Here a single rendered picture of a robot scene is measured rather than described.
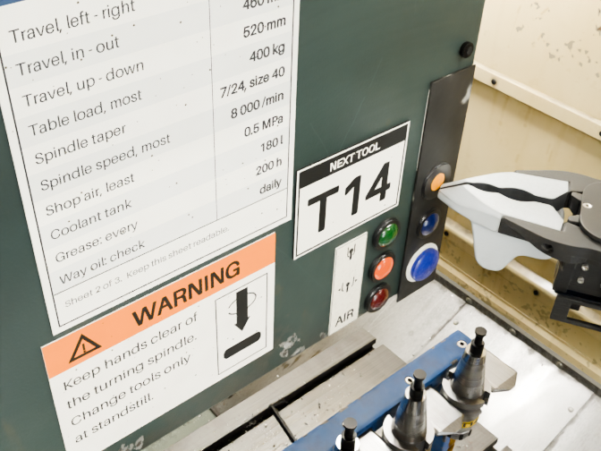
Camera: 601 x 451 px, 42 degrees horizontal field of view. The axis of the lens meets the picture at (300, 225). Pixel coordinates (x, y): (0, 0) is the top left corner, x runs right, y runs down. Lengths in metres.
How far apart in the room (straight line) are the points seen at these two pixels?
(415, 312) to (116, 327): 1.33
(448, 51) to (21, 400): 0.33
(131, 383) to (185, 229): 0.11
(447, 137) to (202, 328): 0.22
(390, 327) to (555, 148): 0.55
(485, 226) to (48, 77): 0.33
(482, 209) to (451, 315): 1.17
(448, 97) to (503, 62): 0.89
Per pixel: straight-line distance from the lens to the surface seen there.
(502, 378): 1.10
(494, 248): 0.59
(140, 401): 0.50
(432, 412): 1.04
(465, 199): 0.57
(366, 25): 0.46
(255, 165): 0.44
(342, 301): 0.58
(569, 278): 0.59
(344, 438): 0.88
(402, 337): 1.71
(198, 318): 0.48
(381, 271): 0.59
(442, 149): 0.58
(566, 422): 1.61
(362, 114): 0.49
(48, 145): 0.36
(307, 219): 0.50
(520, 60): 1.42
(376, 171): 0.53
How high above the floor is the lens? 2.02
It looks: 38 degrees down
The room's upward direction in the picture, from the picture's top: 3 degrees clockwise
